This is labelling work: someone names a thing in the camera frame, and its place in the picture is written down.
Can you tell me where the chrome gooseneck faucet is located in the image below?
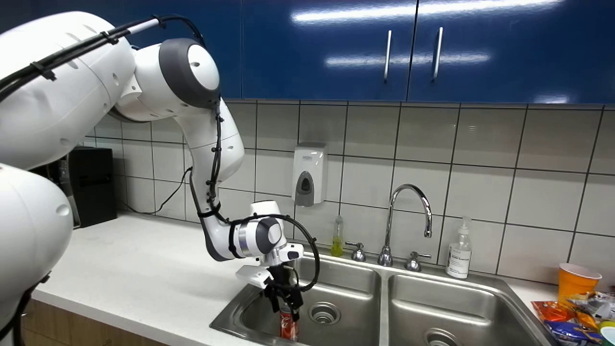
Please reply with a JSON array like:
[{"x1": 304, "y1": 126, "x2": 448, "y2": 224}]
[{"x1": 377, "y1": 182, "x2": 434, "y2": 267}]

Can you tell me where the black coffee maker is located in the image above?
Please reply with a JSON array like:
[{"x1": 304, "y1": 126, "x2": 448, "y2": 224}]
[{"x1": 65, "y1": 145, "x2": 119, "y2": 226}]

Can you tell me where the red snack packet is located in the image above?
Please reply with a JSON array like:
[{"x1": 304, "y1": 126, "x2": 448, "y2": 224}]
[{"x1": 531, "y1": 299, "x2": 575, "y2": 324}]

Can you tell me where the crumpled silver snack bag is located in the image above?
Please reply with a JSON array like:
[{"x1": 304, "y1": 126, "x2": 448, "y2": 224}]
[{"x1": 569, "y1": 290, "x2": 615, "y2": 322}]

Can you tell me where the silver cabinet door handle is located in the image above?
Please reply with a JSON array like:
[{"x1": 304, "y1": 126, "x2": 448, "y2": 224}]
[
  {"x1": 431, "y1": 24, "x2": 446, "y2": 82},
  {"x1": 383, "y1": 28, "x2": 394, "y2": 84}
]

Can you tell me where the green dish soap bottle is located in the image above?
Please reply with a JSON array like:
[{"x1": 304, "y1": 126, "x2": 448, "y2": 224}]
[{"x1": 329, "y1": 215, "x2": 346, "y2": 257}]

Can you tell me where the white wall soap dispenser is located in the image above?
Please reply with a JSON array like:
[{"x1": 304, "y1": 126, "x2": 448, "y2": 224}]
[{"x1": 292, "y1": 147, "x2": 327, "y2": 207}]

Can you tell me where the blue snack bag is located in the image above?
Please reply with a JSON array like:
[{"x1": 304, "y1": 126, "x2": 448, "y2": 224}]
[{"x1": 544, "y1": 318, "x2": 602, "y2": 346}]

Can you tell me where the clear pump bottle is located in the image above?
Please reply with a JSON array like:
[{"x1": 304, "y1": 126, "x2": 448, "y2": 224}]
[{"x1": 446, "y1": 217, "x2": 475, "y2": 280}]

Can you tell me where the black power cord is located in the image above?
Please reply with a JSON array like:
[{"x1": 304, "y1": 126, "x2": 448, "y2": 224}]
[{"x1": 154, "y1": 167, "x2": 194, "y2": 217}]

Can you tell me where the red soda can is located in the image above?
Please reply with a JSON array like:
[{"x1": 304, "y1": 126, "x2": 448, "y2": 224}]
[{"x1": 277, "y1": 309, "x2": 300, "y2": 341}]

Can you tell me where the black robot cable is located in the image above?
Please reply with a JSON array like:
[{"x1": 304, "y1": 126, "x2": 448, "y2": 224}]
[{"x1": 0, "y1": 13, "x2": 323, "y2": 293}]

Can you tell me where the chrome faucet knob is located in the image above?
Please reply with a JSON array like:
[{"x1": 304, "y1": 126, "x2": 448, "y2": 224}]
[
  {"x1": 350, "y1": 240, "x2": 369, "y2": 263},
  {"x1": 404, "y1": 249, "x2": 433, "y2": 272}
]

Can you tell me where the wooden base cabinet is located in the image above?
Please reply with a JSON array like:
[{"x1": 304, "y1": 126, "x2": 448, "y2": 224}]
[{"x1": 21, "y1": 299, "x2": 165, "y2": 346}]

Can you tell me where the stainless steel double sink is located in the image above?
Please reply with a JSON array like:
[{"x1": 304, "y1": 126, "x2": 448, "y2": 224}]
[{"x1": 210, "y1": 240, "x2": 557, "y2": 346}]

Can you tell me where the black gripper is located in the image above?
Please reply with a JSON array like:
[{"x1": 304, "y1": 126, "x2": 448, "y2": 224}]
[{"x1": 263, "y1": 265, "x2": 306, "y2": 322}]

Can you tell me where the orange cup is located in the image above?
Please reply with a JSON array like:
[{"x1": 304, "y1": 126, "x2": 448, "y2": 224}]
[{"x1": 556, "y1": 261, "x2": 604, "y2": 309}]

